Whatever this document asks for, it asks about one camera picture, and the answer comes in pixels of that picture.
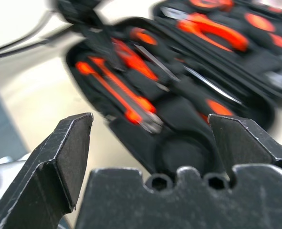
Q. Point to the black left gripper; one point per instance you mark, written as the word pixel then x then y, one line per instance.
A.
pixel 76 10

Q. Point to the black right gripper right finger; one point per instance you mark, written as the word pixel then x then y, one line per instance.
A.
pixel 245 143

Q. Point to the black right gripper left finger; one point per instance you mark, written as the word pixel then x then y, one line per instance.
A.
pixel 35 181

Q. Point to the orange voltage tester pen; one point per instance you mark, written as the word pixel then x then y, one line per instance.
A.
pixel 131 59

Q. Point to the orange black utility knife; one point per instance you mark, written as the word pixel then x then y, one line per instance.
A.
pixel 131 105

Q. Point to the black tool case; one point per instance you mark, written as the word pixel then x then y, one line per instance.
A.
pixel 179 112

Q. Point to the silver robot body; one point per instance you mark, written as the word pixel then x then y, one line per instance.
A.
pixel 2 171

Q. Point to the beige table cover sheet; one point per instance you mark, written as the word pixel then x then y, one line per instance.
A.
pixel 47 95

